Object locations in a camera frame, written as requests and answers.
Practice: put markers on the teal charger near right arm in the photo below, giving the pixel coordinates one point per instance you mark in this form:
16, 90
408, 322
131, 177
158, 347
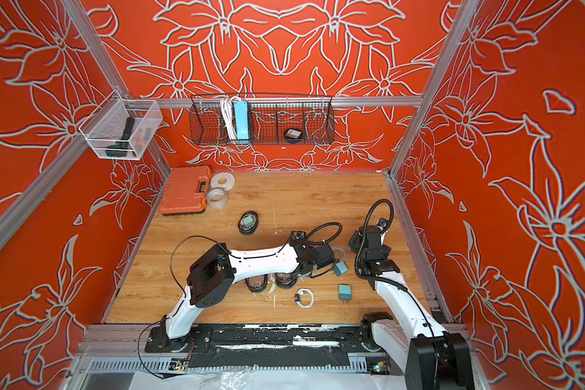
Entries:
340, 269

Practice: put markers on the orange plastic tool case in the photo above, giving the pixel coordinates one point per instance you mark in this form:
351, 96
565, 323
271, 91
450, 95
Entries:
185, 191

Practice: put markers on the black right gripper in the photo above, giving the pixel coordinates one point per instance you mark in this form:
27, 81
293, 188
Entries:
356, 241

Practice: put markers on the light blue power bank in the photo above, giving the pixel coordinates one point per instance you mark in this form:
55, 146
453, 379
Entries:
242, 117

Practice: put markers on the black charger in basket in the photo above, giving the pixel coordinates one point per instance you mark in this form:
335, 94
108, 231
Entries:
293, 134

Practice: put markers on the white tape roll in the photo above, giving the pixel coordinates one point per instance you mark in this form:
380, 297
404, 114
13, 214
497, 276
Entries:
223, 180

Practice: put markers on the clear tape roll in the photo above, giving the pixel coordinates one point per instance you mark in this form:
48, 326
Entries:
217, 198

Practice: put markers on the clear acrylic wall box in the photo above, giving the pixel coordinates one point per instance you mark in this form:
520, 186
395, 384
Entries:
104, 126

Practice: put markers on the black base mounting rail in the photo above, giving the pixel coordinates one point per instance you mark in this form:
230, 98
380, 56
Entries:
281, 346

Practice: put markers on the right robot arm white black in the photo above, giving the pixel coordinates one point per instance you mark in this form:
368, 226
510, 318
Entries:
429, 356

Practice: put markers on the black wire wall basket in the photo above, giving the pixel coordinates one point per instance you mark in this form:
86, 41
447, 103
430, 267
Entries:
212, 119

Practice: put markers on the teal charger front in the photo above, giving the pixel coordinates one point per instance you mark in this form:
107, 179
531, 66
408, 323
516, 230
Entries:
345, 293

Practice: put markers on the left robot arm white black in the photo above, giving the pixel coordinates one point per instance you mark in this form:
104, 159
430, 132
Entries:
214, 273

